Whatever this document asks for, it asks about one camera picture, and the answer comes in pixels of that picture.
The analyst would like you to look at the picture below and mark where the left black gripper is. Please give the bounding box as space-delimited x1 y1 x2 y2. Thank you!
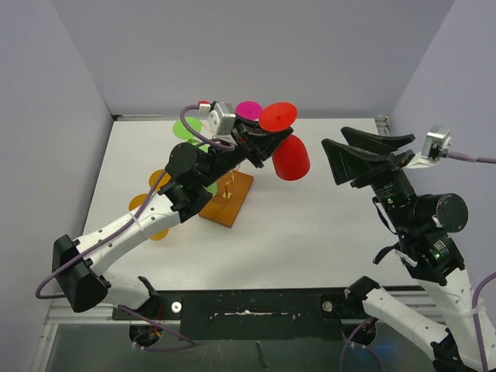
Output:
197 114 291 188

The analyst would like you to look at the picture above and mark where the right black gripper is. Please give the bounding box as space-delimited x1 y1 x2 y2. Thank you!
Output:
319 125 416 231

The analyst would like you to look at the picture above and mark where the magenta wine glass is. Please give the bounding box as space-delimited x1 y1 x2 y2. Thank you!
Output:
236 101 263 121

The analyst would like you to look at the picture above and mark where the red wine glass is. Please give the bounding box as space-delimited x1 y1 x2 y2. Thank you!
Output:
258 102 311 181

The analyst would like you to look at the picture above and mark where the green wine glass front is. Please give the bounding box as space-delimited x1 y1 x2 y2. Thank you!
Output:
196 142 218 196

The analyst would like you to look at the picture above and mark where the green wine glass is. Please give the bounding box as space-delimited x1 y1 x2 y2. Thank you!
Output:
173 116 202 140
196 142 218 196

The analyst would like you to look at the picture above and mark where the orange wine glass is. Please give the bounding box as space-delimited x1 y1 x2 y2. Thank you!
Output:
149 170 171 190
128 193 171 242

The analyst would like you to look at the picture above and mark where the orange wine glass front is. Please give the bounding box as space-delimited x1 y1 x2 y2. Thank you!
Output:
128 193 171 242

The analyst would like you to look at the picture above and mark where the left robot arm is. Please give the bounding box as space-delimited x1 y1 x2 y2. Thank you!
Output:
52 119 293 319

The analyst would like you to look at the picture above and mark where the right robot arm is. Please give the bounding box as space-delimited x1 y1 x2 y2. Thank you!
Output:
322 126 495 371

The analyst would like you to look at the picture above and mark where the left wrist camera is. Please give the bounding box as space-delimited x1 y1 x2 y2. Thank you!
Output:
198 101 236 137

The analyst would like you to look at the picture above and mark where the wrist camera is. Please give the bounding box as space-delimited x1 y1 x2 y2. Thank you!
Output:
198 101 236 137
405 126 452 170

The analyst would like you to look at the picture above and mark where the gold wire wine glass rack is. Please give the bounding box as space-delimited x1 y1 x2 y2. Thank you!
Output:
199 170 253 228

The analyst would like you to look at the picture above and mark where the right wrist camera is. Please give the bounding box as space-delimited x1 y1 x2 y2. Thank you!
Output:
405 126 452 170

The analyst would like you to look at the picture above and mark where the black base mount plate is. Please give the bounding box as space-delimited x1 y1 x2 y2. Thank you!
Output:
112 288 367 341

